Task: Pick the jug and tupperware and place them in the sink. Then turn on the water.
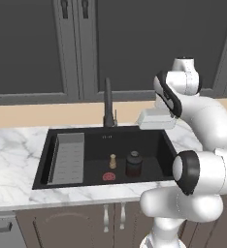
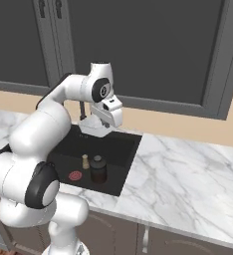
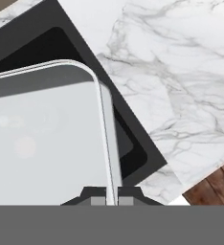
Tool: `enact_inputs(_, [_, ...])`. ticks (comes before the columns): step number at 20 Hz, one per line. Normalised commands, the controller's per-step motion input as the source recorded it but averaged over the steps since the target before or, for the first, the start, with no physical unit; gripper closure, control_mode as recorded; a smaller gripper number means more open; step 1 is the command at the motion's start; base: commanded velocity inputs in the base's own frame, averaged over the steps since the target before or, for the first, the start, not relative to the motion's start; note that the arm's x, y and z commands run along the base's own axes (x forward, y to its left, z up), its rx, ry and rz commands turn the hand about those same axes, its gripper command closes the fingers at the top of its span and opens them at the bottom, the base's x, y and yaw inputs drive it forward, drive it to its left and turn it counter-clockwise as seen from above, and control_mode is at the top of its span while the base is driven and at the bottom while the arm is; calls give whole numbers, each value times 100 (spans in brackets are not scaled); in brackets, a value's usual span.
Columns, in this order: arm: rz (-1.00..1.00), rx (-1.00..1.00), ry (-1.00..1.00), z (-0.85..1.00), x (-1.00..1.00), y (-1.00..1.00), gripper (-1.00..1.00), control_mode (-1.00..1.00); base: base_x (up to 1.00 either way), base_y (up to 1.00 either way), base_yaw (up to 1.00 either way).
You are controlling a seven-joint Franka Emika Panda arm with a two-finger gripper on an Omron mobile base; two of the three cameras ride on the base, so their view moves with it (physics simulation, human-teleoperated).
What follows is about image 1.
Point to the black sink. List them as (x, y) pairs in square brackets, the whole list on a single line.
[(96, 151)]

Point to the grey dishwasher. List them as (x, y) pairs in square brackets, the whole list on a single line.
[(2, 232)]

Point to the brown base cupboard door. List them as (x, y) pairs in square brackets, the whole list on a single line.
[(67, 226), (215, 232), (131, 226)]

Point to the dark brown jug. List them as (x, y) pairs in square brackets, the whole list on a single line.
[(133, 164)]

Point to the black tap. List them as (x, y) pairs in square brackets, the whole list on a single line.
[(108, 97)]

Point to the dark grey wall cupboard door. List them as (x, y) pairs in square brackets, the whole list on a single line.
[(25, 48), (135, 42)]

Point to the grey draining rack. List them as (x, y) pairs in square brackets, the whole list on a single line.
[(68, 158)]

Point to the red sink drain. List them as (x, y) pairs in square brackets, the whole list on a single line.
[(109, 176)]

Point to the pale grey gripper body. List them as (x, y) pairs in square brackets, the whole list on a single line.
[(155, 118)]

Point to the small beige bottle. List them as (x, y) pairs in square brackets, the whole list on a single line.
[(113, 161)]

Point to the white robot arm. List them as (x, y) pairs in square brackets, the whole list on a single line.
[(212, 126)]

